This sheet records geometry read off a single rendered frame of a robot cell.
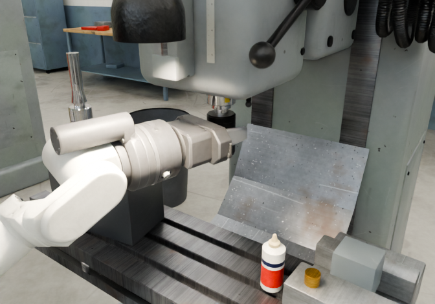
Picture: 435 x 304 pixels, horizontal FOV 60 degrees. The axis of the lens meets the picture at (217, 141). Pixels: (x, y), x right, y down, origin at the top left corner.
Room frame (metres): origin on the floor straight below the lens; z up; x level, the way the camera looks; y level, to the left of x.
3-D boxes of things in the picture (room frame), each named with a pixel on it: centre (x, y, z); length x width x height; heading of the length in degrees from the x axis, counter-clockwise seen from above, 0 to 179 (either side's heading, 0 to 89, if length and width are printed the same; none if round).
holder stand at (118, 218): (0.75, 0.25, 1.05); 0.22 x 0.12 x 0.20; 64
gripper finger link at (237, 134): (0.56, -0.03, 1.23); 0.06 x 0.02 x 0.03; 130
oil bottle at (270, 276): (0.54, -0.10, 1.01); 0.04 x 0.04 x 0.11
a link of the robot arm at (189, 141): (0.53, 0.06, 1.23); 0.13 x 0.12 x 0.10; 40
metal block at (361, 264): (0.45, -0.20, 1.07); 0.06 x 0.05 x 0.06; 53
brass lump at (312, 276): (0.43, -0.13, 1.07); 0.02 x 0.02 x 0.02
